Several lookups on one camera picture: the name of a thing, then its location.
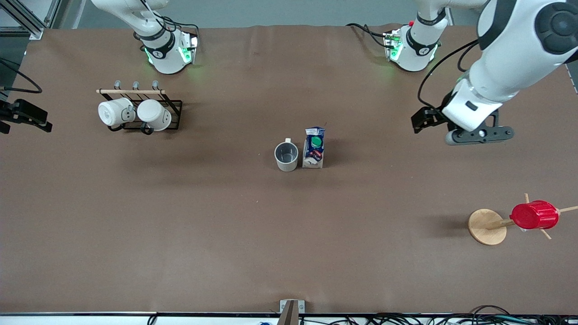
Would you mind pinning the blue white milk carton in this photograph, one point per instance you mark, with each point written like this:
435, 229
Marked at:
314, 154

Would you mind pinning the grey ceramic mug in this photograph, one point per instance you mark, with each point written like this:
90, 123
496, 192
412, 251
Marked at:
286, 166

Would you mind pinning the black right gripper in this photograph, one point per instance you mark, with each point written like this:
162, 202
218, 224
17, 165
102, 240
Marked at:
21, 112

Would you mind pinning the wooden mug tree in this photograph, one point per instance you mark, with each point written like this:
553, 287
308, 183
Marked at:
485, 225

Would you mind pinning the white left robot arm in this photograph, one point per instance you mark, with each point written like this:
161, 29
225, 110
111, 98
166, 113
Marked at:
510, 58

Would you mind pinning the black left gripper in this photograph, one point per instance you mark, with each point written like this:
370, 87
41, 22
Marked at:
434, 116

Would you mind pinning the aluminium frame profile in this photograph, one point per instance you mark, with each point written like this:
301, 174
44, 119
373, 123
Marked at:
27, 25

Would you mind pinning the plain white mug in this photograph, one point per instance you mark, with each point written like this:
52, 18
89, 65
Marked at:
153, 113

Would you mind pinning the grey metal camera bracket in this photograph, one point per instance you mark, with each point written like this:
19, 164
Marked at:
291, 311

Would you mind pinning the red plastic cup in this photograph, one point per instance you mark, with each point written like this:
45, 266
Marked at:
535, 215

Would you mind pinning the white mug with face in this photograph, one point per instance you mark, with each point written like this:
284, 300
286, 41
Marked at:
113, 113

